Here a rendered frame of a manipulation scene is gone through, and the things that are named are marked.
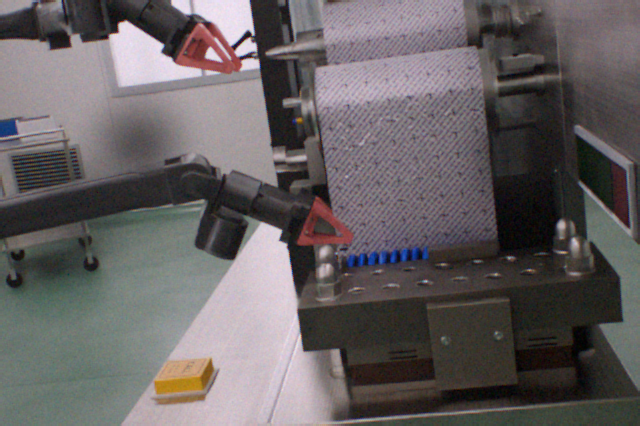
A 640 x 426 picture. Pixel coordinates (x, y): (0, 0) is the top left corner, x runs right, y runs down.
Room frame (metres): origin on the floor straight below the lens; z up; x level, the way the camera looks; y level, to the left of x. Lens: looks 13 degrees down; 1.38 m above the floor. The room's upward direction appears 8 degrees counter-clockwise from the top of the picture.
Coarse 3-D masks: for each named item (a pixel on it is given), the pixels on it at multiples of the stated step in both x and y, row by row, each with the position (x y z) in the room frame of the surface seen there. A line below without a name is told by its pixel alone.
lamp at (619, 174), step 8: (616, 168) 0.77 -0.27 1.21; (616, 176) 0.77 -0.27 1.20; (624, 176) 0.74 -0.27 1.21; (616, 184) 0.78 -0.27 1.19; (624, 184) 0.75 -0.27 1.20; (616, 192) 0.78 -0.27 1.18; (624, 192) 0.75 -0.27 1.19; (616, 200) 0.78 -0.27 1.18; (624, 200) 0.75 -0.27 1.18; (616, 208) 0.78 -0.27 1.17; (624, 208) 0.75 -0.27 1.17; (624, 216) 0.75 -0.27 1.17
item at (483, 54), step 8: (480, 56) 1.22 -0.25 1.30; (488, 56) 1.22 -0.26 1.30; (480, 64) 1.21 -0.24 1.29; (488, 64) 1.21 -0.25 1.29; (488, 72) 1.20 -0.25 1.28; (488, 80) 1.20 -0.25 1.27; (488, 88) 1.20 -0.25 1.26; (488, 96) 1.20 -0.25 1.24; (488, 104) 1.20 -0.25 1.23; (488, 112) 1.20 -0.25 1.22; (488, 120) 1.21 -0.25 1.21
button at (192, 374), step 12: (180, 360) 1.18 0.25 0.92; (192, 360) 1.18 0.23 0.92; (204, 360) 1.17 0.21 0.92; (168, 372) 1.14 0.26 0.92; (180, 372) 1.14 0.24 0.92; (192, 372) 1.13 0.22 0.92; (204, 372) 1.13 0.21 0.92; (156, 384) 1.12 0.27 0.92; (168, 384) 1.12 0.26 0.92; (180, 384) 1.12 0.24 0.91; (192, 384) 1.12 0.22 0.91; (204, 384) 1.12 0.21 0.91
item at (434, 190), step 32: (352, 160) 1.21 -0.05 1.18; (384, 160) 1.21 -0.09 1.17; (416, 160) 1.20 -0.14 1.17; (448, 160) 1.20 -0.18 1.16; (480, 160) 1.19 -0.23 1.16; (352, 192) 1.22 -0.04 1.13; (384, 192) 1.21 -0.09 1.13; (416, 192) 1.20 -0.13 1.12; (448, 192) 1.20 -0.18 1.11; (480, 192) 1.19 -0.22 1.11; (352, 224) 1.22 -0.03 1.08; (384, 224) 1.21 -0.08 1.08; (416, 224) 1.20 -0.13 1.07; (448, 224) 1.20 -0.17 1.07; (480, 224) 1.19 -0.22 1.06
